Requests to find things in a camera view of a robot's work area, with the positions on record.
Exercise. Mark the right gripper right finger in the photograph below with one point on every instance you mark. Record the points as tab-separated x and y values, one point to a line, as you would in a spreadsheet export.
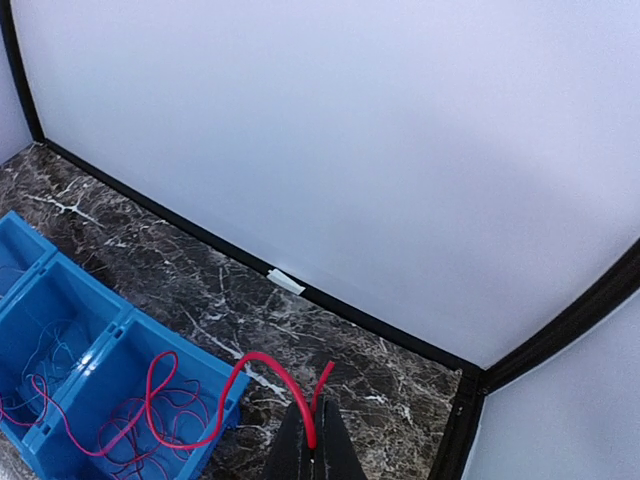
335	457

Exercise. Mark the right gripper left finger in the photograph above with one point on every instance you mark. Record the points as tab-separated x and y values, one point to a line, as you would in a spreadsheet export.
289	457

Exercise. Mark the blue three-compartment plastic bin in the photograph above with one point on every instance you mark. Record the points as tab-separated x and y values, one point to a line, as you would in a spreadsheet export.
93	388

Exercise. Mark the white tape strip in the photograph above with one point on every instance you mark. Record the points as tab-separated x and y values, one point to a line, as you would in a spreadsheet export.
284	281

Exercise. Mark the black back wall trim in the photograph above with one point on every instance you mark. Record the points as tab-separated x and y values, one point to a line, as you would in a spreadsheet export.
316	296

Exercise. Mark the right black frame post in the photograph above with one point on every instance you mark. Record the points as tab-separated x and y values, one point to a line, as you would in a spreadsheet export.
614	287

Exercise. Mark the black frame post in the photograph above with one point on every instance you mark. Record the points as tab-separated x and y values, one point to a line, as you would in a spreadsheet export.
614	287
18	72

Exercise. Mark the left black frame post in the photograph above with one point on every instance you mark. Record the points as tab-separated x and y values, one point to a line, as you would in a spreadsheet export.
18	72

